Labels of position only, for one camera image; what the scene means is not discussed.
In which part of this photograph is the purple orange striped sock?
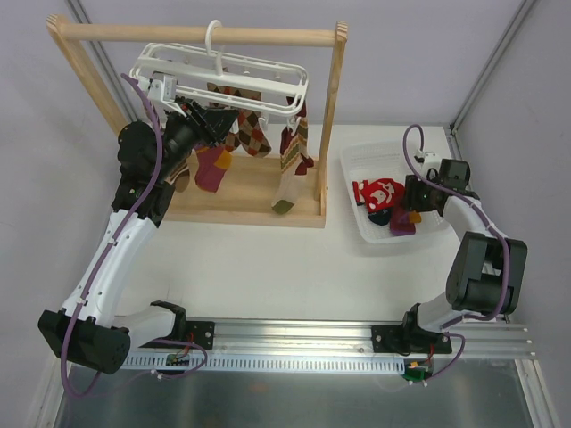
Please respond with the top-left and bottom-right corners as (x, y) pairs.
(194, 145), (232, 193)

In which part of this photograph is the white plastic clip hanger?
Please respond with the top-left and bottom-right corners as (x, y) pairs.
(128, 20), (309, 118)

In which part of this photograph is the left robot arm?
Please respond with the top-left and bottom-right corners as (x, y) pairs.
(38, 103), (238, 375)

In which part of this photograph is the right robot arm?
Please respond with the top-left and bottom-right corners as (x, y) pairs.
(371, 152), (527, 357)

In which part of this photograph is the wooden hanger rack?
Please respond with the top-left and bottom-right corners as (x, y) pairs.
(46, 14), (348, 228)

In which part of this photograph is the red white sock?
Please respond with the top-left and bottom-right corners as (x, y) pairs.
(352, 177), (405, 226)

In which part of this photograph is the argyle sock right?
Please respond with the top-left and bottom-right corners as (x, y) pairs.
(236, 109), (271, 158)

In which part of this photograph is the brown striped sock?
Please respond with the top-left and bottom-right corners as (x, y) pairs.
(166, 160), (190, 193)

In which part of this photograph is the white plastic basket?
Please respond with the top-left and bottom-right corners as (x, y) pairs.
(340, 141), (450, 244)

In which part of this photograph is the beige patterned sock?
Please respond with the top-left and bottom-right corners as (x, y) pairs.
(271, 103), (314, 215)

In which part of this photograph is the green circuit board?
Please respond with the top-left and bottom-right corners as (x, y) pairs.
(401, 361), (432, 384)

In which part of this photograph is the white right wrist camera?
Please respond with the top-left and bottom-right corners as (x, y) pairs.
(414, 149), (443, 181)

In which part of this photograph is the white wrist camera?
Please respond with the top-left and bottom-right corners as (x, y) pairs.
(137, 74), (186, 116)
(414, 149), (443, 181)

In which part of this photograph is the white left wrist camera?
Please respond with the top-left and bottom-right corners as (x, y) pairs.
(137, 74), (186, 116)

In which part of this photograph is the aluminium mounting rail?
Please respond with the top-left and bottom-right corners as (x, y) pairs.
(53, 314), (532, 374)

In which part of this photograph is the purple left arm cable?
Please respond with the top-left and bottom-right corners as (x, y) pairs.
(57, 73), (164, 399)

